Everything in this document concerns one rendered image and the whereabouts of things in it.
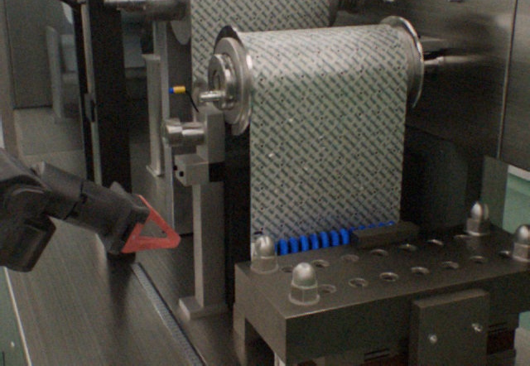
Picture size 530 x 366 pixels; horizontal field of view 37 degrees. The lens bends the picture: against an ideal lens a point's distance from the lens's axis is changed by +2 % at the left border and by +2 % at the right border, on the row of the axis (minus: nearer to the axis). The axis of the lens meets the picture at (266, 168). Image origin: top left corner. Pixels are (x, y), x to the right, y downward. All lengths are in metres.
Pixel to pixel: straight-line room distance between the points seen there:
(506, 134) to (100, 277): 0.67
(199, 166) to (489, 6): 0.44
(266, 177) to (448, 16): 0.36
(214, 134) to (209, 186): 0.08
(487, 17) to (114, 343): 0.67
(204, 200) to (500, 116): 0.42
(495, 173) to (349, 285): 0.53
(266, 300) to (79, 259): 0.53
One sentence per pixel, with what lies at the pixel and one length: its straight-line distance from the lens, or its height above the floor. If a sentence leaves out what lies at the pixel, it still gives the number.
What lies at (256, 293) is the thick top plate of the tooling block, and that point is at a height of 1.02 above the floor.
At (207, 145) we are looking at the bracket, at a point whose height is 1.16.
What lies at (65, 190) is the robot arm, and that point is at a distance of 0.94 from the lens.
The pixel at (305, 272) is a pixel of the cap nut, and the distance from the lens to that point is 0.90.
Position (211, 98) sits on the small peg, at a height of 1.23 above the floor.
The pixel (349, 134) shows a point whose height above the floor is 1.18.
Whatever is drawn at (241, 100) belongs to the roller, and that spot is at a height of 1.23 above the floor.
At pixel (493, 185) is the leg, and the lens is 1.43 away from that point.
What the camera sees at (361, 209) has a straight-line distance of 1.12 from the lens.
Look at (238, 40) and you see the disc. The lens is 1.01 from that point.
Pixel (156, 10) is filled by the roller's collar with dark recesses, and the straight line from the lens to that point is 1.23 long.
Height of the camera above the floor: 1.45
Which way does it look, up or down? 17 degrees down
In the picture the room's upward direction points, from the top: straight up
